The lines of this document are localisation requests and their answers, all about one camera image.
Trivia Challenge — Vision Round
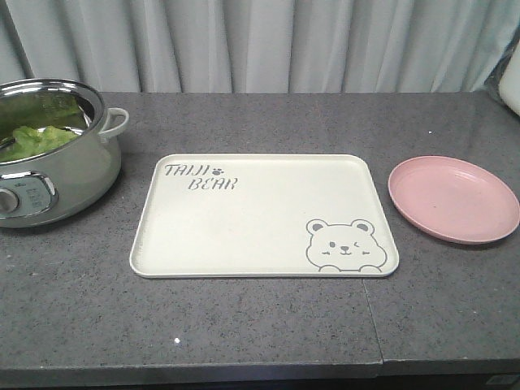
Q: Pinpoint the cream bear serving tray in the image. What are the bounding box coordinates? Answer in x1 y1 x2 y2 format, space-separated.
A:
129 154 399 278

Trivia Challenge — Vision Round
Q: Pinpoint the pink round plate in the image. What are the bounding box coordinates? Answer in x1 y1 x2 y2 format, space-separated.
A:
388 156 519 245

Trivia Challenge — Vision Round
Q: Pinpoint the green lettuce leaf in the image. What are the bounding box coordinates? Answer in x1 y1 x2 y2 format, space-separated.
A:
1 92 88 163

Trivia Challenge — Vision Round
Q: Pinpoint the grey pleated curtain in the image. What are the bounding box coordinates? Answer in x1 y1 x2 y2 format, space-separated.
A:
1 1 519 93

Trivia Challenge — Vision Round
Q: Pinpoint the green electric cooking pot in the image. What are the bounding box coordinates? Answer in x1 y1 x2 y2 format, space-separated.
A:
1 78 129 228

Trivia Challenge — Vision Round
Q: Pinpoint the white rice cooker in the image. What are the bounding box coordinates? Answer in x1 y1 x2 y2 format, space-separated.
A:
499 45 520 115

